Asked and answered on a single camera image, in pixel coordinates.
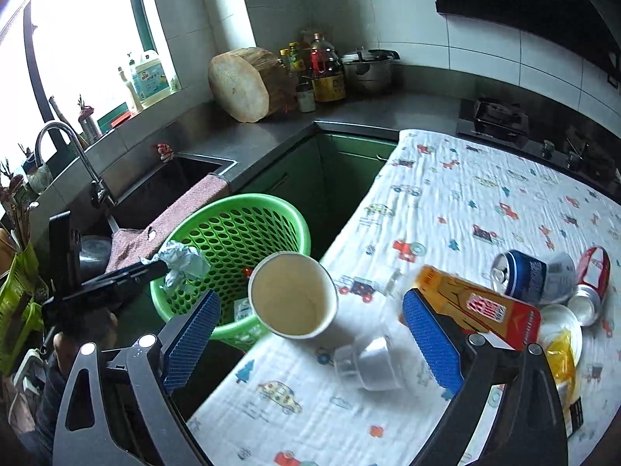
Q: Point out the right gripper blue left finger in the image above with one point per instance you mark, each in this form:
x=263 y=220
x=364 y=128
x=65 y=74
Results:
x=117 y=406

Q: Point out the pink towel on sink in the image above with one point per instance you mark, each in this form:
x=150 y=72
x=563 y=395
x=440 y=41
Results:
x=130 y=245

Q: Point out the small clear plastic cup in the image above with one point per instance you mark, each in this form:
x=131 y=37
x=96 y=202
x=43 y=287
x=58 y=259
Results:
x=369 y=363

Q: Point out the blue silver drink can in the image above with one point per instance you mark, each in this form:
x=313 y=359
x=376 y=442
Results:
x=533 y=280

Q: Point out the small white-label condiment jar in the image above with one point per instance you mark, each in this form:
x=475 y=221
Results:
x=305 y=96

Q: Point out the white paper cup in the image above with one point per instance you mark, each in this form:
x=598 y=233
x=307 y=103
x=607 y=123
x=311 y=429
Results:
x=293 y=296

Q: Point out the yellow-cap oil bottle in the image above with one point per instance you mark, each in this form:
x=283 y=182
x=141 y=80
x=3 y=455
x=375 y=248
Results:
x=291 y=57

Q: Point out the white patterned table cloth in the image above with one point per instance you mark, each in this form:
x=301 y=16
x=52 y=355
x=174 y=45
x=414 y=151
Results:
x=440 y=201

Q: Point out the yellow snack wrapper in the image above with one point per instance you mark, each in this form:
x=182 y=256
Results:
x=560 y=359

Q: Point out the white detergent jug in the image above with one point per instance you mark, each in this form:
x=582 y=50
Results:
x=148 y=78

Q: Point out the green perforated plastic basket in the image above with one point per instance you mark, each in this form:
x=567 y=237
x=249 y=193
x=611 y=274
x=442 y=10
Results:
x=234 y=235

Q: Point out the green kitchen cabinet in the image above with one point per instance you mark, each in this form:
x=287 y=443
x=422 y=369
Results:
x=325 y=177

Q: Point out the dark soy sauce bottle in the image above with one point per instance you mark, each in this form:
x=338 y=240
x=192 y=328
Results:
x=327 y=71

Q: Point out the person's left hand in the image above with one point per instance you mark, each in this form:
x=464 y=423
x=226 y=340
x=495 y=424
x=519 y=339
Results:
x=66 y=348

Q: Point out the white paper ball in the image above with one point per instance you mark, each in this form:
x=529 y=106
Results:
x=182 y=262

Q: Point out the black gas stove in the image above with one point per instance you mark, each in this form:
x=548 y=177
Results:
x=566 y=142

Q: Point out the round wooden chopping block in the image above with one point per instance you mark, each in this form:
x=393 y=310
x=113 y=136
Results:
x=250 y=84

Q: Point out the red Coca-Cola can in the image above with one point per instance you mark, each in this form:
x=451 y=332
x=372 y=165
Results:
x=593 y=273

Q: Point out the steel kitchen sink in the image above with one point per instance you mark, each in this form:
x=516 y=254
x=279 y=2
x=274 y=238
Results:
x=141 y=203

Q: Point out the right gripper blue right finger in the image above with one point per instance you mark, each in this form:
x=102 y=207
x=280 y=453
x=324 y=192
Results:
x=529 y=426

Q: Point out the green plastic dish rack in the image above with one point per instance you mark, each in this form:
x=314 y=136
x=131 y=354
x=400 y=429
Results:
x=20 y=313

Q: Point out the steel pressure cooker pot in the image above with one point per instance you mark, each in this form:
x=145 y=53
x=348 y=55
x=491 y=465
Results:
x=369 y=71

